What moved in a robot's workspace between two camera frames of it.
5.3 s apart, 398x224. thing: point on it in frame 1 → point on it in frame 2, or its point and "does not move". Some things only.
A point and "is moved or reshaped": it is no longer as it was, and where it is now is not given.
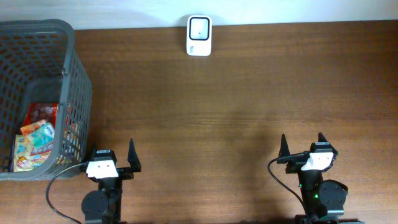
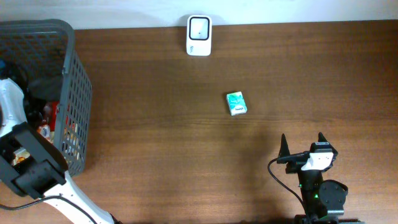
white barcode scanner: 199,35 does not move
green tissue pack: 42,136 → 237,103
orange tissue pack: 27,130 is moved or reshaped
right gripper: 296,162 does not move
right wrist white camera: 319,159 does not move
